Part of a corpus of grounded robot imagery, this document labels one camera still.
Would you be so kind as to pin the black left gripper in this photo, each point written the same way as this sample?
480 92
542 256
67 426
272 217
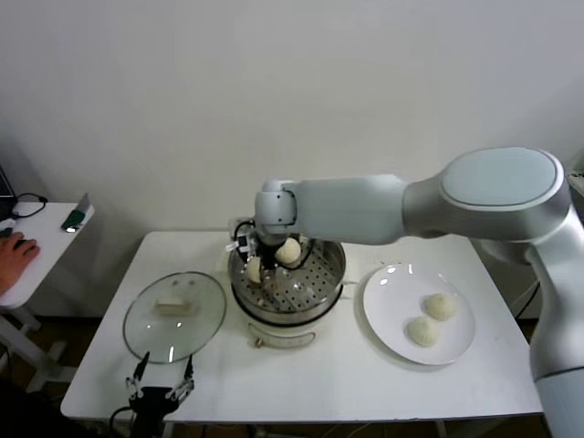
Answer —
153 397

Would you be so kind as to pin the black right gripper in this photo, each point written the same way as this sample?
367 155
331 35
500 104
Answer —
270 255

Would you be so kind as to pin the white steamed baozi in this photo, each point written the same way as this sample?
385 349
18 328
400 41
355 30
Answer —
289 253
441 307
423 332
254 271

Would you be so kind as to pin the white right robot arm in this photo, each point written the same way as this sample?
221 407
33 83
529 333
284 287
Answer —
410 210

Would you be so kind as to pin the stainless steel steamer basket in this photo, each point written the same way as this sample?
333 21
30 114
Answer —
319 283

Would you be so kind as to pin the stainless steel steamer pot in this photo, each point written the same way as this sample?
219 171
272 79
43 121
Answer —
283 328

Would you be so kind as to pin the person's bare hand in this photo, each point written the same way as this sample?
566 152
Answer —
13 260

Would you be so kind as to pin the round white plate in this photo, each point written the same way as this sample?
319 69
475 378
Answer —
392 310

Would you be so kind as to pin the white side table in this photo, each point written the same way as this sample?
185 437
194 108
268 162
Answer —
50 264

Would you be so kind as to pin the green and white gadget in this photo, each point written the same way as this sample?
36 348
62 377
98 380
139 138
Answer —
73 219

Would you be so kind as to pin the small white black gadget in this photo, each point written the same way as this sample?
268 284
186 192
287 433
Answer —
5 224

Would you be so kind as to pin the dark computer monitor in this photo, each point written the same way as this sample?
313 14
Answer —
3 187

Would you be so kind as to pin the white shelf with clutter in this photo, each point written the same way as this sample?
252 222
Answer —
576 175

